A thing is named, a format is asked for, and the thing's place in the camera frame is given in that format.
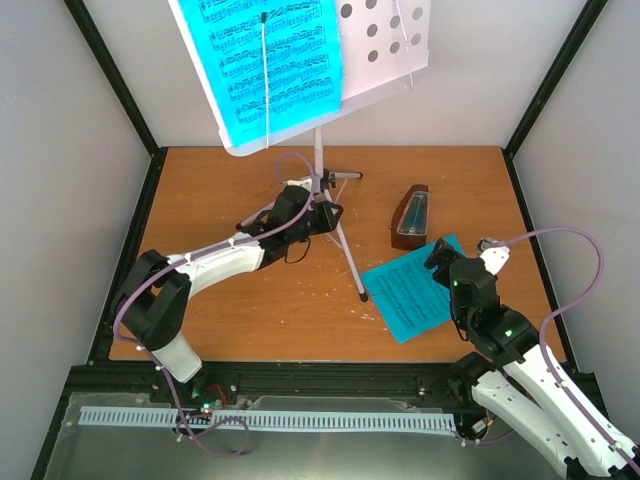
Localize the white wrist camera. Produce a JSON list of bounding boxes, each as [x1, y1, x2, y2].
[[477, 238, 510, 276], [284, 176, 321, 194]]

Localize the clear plastic metronome cover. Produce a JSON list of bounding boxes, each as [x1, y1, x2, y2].
[[396, 190, 429, 236]]

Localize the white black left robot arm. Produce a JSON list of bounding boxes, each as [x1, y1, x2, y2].
[[111, 182, 343, 403]]

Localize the black frame post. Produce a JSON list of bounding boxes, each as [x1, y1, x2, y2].
[[31, 1, 168, 479], [503, 0, 612, 154]]

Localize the brown wooden metronome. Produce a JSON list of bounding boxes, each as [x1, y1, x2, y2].
[[390, 184, 430, 251]]

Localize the blue sheet music book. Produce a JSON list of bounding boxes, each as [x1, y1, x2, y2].
[[173, 1, 344, 149]]

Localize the black frame post right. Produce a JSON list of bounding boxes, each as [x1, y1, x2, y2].
[[503, 0, 612, 154]]

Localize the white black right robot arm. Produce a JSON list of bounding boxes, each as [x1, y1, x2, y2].
[[425, 239, 639, 479]]

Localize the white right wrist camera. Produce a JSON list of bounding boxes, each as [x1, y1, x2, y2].
[[477, 238, 510, 276]]

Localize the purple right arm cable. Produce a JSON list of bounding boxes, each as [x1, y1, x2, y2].
[[499, 227, 640, 471]]

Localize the white tripod music stand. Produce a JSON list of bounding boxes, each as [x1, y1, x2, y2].
[[167, 0, 432, 303]]

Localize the blue sheet music page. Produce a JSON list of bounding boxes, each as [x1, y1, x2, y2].
[[361, 243, 450, 344]]

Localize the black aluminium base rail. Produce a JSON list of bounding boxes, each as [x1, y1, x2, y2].
[[63, 360, 480, 413]]

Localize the light blue slotted cable duct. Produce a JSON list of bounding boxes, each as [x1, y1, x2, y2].
[[78, 406, 456, 436]]

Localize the black frame post left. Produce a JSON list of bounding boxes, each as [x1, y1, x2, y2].
[[31, 1, 168, 479]]

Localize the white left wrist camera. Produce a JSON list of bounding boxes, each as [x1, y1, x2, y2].
[[284, 176, 321, 194]]

